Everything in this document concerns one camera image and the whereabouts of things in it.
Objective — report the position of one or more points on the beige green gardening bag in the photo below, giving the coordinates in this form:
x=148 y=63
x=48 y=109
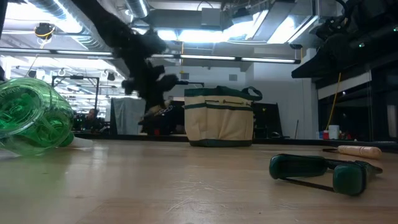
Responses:
x=217 y=124

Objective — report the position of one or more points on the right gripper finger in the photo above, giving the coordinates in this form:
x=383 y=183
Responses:
x=326 y=51
x=311 y=70

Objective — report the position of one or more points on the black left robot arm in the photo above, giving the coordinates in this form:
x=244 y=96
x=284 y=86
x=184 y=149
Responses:
x=124 y=34

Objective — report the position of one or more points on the white cup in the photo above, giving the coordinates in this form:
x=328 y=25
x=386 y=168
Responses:
x=334 y=132

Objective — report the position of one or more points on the green plastic spray bottle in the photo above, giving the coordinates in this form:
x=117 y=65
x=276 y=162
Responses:
x=31 y=115

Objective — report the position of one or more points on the grey fabric cover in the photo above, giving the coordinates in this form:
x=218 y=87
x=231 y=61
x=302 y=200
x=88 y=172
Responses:
x=127 y=115

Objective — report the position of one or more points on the black yellow ceiling reel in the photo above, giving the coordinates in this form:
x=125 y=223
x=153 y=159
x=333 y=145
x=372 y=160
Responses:
x=44 y=30

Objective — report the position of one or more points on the black stand with camera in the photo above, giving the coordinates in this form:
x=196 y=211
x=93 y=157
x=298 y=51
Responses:
x=192 y=83

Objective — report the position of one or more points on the red cup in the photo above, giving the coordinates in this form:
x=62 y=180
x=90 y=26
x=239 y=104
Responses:
x=326 y=135

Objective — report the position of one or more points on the black panel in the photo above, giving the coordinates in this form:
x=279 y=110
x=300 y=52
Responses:
x=267 y=121

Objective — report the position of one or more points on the black frame stand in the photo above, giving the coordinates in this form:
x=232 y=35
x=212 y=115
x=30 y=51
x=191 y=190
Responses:
x=74 y=77

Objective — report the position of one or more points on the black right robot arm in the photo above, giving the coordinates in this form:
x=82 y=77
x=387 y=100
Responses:
x=379 y=18

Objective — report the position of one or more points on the long ceiling light fixture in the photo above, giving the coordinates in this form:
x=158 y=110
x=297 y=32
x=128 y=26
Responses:
x=202 y=57

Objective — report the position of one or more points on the silver ventilation duct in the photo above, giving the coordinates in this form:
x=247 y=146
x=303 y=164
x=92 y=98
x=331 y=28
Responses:
x=138 y=7

